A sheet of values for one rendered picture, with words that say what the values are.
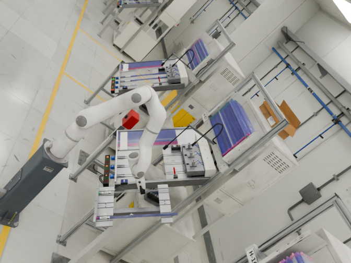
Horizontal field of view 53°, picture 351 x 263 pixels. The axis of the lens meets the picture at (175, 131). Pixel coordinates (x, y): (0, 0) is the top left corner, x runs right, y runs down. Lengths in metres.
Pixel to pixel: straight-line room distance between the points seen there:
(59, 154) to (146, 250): 1.26
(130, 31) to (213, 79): 3.42
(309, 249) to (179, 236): 1.36
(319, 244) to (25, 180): 1.85
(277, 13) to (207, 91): 2.20
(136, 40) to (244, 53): 2.30
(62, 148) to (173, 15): 4.93
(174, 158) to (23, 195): 1.14
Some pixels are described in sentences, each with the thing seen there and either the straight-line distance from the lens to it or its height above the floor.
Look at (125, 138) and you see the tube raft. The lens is 3.06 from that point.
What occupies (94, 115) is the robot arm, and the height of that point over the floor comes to 1.14.
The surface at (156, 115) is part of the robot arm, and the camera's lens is 2.09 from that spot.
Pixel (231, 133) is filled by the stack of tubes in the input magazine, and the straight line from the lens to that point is 2.66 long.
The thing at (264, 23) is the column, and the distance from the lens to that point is 5.68.
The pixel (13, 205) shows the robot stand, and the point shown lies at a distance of 2.79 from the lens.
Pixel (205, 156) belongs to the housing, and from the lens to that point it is 2.76.
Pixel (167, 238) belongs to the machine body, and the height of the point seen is 0.51.
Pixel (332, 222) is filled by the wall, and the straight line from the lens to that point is 3.72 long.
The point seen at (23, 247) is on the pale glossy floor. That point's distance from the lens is 2.88.
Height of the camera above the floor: 2.17
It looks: 20 degrees down
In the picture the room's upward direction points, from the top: 47 degrees clockwise
